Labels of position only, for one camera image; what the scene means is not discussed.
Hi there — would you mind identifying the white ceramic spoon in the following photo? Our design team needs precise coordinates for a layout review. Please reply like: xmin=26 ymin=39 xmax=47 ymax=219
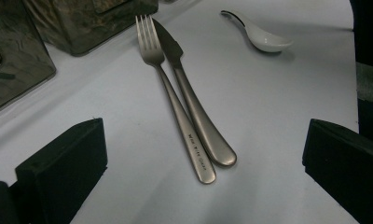
xmin=219 ymin=9 xmax=295 ymax=53

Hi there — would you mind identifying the steel table knife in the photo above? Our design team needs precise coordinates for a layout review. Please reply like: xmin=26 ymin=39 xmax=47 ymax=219
xmin=152 ymin=19 xmax=238 ymax=168

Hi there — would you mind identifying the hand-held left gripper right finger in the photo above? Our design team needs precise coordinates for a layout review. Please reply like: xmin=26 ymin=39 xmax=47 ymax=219
xmin=301 ymin=118 xmax=373 ymax=224

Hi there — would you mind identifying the smoky clear plastic bin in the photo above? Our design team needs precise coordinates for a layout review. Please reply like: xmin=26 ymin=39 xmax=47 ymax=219
xmin=0 ymin=0 xmax=58 ymax=118
xmin=21 ymin=0 xmax=160 ymax=57

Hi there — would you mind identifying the steel fork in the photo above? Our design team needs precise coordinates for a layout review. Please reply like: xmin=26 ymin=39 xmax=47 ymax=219
xmin=134 ymin=14 xmax=217 ymax=185

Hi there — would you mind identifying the white table cover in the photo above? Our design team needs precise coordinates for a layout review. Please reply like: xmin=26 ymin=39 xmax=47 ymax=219
xmin=0 ymin=0 xmax=360 ymax=224

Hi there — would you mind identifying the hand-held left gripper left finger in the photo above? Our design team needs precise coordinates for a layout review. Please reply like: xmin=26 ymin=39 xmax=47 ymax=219
xmin=15 ymin=117 xmax=108 ymax=224

